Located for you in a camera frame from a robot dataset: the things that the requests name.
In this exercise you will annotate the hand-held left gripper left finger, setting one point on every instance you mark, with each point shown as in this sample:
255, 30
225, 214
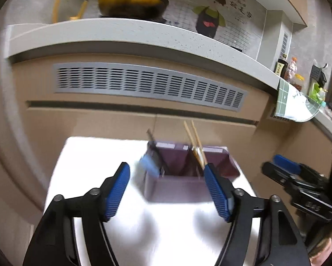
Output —
117, 194

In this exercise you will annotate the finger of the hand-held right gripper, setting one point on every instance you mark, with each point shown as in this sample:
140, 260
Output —
287, 163
275, 174

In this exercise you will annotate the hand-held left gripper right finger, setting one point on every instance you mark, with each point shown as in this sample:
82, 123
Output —
217, 194

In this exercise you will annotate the purple plastic utensil holder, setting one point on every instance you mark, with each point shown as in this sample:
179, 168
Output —
177, 189

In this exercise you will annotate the blue rice paddle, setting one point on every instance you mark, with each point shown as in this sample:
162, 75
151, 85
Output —
150, 166

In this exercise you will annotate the person's right forearm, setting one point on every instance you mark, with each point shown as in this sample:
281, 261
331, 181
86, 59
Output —
322, 252

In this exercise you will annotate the small grey vent grille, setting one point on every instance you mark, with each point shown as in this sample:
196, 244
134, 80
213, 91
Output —
273, 113

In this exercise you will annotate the green checkered white towel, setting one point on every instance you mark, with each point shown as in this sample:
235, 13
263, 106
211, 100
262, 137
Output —
296, 108

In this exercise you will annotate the white lace tablecloth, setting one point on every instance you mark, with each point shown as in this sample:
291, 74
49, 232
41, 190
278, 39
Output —
168, 227

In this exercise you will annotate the wooden kitchen cabinet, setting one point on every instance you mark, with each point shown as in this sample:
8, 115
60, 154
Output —
99, 119

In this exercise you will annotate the green packets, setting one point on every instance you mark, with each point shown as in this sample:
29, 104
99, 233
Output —
315, 91

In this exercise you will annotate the yellow-lidded jar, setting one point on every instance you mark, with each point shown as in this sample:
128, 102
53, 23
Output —
298, 80

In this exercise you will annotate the orange-capped clear bottle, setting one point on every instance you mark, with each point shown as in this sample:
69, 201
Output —
291, 69

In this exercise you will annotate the black perforated rack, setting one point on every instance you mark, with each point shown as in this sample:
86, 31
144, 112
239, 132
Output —
316, 72

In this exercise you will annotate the dark sauce bottle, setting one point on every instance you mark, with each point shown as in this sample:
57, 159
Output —
280, 68

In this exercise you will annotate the large grey vent grille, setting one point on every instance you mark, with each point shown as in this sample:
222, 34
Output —
154, 84

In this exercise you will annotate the beige stone kitchen counter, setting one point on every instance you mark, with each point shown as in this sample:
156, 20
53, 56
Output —
127, 36

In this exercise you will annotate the small white wall grille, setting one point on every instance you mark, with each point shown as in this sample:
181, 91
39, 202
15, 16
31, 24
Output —
285, 44

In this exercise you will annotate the cartoon wall poster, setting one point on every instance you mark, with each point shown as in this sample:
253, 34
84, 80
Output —
238, 33

